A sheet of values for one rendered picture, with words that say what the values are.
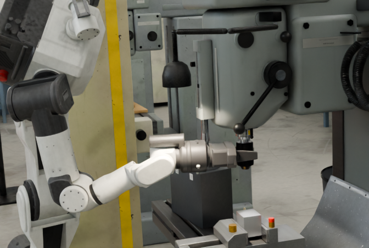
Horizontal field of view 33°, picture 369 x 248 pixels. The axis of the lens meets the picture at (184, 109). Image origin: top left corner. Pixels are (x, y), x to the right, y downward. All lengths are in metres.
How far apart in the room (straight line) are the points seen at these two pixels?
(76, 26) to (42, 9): 0.15
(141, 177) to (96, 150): 1.73
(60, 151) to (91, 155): 1.69
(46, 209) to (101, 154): 1.30
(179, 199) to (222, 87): 0.67
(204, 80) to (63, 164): 0.44
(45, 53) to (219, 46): 0.48
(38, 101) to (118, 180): 0.30
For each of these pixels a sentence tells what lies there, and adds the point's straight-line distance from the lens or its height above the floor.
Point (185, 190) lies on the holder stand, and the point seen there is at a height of 1.03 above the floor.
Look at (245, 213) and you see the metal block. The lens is 1.77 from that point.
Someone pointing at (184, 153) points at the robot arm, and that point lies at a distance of 1.67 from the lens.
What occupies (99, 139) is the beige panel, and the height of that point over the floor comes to 0.95.
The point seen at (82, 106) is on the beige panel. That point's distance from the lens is 3.33.
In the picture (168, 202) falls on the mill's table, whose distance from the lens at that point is 2.36.
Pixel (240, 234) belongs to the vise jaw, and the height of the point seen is 1.03.
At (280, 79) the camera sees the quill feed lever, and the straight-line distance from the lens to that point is 1.59.
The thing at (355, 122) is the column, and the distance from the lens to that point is 1.91.
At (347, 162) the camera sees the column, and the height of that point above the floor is 1.14.
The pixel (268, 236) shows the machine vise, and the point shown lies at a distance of 1.74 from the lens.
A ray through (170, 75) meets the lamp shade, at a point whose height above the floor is 1.48.
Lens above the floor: 1.64
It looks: 10 degrees down
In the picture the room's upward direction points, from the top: 3 degrees counter-clockwise
